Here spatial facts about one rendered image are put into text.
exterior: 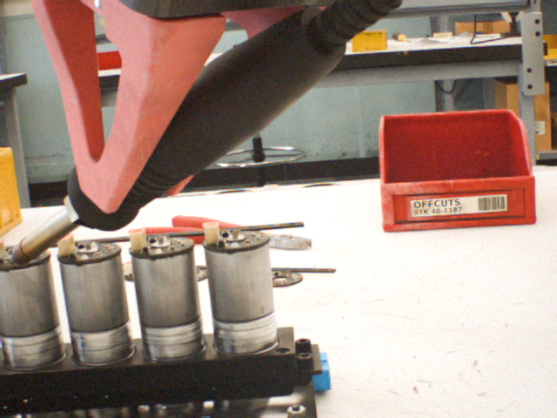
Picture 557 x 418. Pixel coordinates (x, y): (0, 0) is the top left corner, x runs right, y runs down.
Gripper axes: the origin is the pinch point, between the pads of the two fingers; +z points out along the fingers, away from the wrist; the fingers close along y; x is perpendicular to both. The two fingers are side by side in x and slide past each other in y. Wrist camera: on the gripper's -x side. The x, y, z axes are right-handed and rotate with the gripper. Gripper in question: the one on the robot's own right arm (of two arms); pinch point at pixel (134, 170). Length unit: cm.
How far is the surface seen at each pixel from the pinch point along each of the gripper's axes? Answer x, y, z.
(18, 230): -29.8, -17.0, 27.1
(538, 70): -82, -218, 62
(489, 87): -116, -264, 92
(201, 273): -10.5, -16.4, 16.8
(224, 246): -0.7, -5.7, 4.9
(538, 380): 10.0, -13.2, 6.4
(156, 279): -1.6, -3.6, 6.5
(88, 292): -3.1, -1.8, 7.6
